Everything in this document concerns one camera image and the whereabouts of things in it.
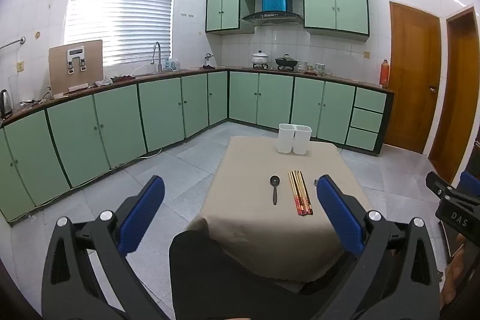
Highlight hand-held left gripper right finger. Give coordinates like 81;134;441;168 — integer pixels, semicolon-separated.
316;175;441;320

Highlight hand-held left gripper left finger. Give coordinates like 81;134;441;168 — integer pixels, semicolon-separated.
40;175;177;320

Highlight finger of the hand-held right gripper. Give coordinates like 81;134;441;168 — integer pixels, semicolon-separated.
460;170;480;193
425;171;480;210

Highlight pile of wooden chopsticks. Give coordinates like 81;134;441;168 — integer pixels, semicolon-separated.
288;170;314;217

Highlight white utensil holder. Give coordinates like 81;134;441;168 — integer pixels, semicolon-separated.
277;123;313;156

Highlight person's right hand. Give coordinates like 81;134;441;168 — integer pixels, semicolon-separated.
442;256;467;309

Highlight green drawer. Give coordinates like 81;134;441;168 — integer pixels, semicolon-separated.
350;108;383;133
346;127;379;151
354;88;387;114

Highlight wooden door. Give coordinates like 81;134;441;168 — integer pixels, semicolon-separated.
429;7;480;182
384;1;441;154

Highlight beige tablecloth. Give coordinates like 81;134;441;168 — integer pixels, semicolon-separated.
185;136;347;283

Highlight green base cabinets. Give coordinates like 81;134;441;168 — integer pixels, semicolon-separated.
0;70;394;223

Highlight red thermos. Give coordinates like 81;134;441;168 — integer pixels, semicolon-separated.
379;59;391;87

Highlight brown kitchen countertop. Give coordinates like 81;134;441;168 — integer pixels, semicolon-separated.
0;66;394;126

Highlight gas stove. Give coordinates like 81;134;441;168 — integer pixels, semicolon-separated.
250;64;298;72

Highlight metal sink faucet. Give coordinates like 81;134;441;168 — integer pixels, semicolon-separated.
152;41;163;72

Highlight black cooking pot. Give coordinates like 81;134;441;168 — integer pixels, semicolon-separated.
275;54;299;69

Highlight cardboard board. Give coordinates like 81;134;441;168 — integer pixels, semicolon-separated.
49;40;104;96

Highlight electric kettle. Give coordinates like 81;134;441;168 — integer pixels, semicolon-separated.
0;89;14;118

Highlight white window blinds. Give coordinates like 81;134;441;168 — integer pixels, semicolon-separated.
64;0;177;67

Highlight range hood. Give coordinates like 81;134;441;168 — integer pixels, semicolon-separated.
242;0;304;26

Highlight metal towel bar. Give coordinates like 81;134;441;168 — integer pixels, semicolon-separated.
0;37;26;50

